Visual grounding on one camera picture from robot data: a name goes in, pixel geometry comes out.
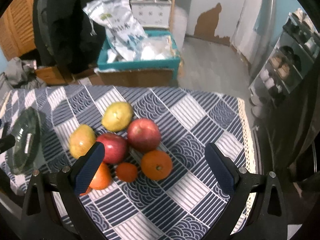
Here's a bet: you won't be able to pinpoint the wooden louvered cabinet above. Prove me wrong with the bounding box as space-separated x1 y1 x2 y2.
1 0 36 61

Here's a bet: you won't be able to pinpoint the teal cardboard box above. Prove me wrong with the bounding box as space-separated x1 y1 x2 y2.
97 30 181 80

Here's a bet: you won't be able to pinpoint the orange red tomato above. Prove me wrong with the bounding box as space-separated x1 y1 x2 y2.
80 162 112 196

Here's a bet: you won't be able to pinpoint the brown cardboard box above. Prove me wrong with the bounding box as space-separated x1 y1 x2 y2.
97 68 174 87

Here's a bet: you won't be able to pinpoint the grey crumpled clothes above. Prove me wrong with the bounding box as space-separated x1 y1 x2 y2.
1 57 47 89

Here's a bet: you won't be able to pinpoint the black hanging coat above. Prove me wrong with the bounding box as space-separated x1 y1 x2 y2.
33 0 106 74

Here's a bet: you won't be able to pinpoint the dark glass fruit bowl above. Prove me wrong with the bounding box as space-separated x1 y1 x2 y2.
7 107 41 175

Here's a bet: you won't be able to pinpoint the large orange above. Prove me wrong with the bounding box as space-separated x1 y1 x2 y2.
140 150 173 180

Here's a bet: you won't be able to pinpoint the white patterned storage box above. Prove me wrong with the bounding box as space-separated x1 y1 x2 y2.
130 0 171 29

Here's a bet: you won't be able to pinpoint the blue white patterned tablecloth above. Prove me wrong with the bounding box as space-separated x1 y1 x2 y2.
1 85 255 239

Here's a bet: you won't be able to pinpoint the yellow mango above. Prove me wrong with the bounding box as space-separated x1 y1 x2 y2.
69 124 96 159

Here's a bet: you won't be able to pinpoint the shoe rack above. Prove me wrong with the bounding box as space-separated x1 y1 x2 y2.
249 8 319 119

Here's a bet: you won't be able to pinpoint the small wooden box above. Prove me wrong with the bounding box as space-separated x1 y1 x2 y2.
35 67 67 86

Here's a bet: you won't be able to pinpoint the clear plastic bag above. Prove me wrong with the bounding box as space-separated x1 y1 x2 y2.
136 35 176 61

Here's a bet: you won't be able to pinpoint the white printed plastic bag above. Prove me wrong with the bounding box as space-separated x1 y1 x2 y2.
83 0 148 61

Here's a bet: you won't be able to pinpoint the small tangerine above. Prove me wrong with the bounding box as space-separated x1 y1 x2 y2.
116 162 138 183

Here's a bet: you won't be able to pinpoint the red apple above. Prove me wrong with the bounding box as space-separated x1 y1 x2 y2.
127 118 161 153
97 133 129 164

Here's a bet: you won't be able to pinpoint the yellow green pear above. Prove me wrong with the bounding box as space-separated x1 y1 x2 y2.
101 101 133 132

